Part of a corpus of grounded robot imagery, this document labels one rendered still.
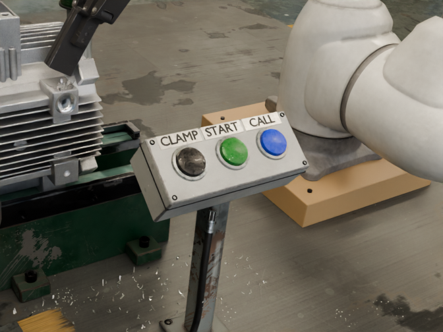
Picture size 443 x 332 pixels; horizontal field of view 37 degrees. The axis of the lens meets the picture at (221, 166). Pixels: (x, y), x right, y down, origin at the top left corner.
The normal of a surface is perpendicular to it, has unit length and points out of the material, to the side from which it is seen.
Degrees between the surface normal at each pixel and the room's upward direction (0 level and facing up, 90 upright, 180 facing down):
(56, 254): 90
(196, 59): 0
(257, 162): 36
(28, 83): 47
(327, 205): 90
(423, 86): 67
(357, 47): 42
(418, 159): 106
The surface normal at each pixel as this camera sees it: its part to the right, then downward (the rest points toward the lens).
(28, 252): 0.55, 0.48
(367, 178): 0.12, -0.83
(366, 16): 0.20, -0.25
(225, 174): 0.41, -0.41
